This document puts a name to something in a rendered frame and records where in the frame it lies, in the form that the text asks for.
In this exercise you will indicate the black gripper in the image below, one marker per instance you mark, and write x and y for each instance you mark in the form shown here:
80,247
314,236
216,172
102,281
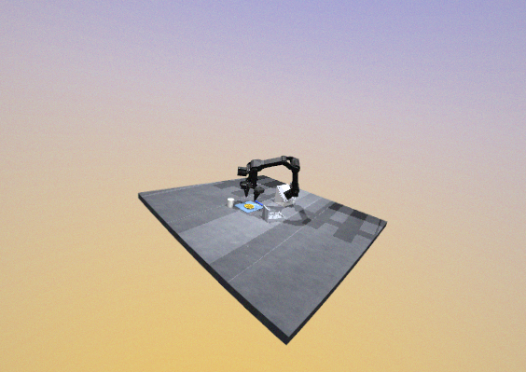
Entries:
257,190

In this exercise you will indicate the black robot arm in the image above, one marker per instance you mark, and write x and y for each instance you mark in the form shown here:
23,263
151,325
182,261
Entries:
256,165

